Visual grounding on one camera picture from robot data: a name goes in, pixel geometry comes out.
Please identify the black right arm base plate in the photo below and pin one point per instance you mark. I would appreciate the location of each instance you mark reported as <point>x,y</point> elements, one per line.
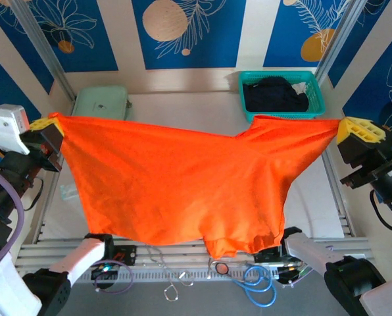
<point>265,256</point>

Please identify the teal plastic basket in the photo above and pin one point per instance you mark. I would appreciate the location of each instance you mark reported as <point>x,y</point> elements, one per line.
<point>316,98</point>

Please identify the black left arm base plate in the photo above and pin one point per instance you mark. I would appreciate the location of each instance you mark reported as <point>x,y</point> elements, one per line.
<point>125,256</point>

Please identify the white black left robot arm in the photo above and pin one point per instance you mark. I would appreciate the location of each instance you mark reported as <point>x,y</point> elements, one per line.
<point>81,256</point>

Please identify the mint green storage case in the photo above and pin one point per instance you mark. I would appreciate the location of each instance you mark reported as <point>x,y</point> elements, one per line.
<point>97,102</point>

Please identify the white crumpled cloth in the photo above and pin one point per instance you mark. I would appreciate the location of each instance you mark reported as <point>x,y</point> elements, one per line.
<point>299,87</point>

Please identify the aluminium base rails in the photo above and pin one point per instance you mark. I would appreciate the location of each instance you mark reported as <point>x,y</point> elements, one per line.
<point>183,260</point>

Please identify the dark navy t-shirt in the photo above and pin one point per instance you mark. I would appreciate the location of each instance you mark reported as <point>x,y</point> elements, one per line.
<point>271,95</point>

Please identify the orange t-shirt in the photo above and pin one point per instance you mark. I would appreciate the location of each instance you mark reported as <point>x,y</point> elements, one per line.
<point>183,181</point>

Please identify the aluminium frame post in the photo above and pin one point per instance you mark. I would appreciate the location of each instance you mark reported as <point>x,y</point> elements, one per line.
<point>340,39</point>
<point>44,49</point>

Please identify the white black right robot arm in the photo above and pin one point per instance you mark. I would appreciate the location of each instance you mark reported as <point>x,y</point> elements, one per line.
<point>314,253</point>

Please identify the small clear plastic bag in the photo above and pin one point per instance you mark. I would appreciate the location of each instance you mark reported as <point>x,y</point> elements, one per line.
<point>67,192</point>

